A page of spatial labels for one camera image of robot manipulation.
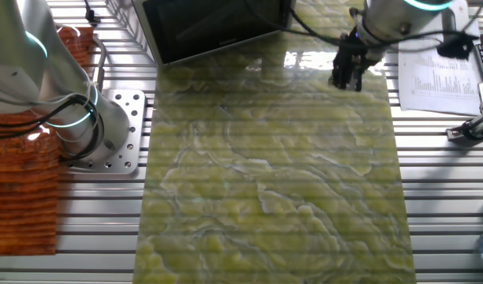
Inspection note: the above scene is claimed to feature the black plug cable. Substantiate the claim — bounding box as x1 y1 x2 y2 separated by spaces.
82 0 102 26

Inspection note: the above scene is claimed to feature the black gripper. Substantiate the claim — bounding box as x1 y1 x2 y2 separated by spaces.
328 34 365 92

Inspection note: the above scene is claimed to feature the printed white paper sheet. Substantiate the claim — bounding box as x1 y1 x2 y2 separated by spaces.
398 0 483 116

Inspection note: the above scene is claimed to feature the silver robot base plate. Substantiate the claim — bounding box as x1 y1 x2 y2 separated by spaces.
66 88 148 175

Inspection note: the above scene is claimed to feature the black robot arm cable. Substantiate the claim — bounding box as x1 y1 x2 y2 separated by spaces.
0 0 480 163

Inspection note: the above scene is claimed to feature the green marble pattern mat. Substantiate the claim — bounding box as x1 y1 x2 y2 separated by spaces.
133 0 418 284

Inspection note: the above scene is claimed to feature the orange wood grain mat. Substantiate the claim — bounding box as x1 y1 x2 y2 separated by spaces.
0 25 96 257

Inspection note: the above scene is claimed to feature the silver black camera mount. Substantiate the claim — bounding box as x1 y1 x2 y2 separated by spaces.
445 113 483 142

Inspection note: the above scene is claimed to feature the thick grey cable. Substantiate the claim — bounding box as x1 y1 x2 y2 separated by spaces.
92 34 108 92

